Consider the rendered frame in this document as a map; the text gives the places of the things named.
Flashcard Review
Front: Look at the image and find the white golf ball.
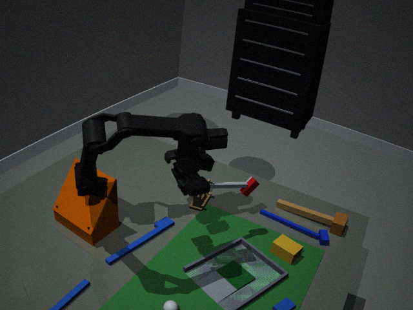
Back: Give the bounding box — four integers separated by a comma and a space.
163, 300, 179, 310

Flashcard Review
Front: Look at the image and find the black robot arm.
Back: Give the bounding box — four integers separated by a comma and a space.
74, 112, 228, 198

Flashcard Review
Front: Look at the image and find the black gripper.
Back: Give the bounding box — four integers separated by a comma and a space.
165, 149, 210, 197

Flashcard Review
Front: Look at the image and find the yellow rectangular block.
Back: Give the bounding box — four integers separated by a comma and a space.
270, 234, 304, 265

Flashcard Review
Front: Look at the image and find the green flat mat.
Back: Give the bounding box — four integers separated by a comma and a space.
99, 204, 325, 310

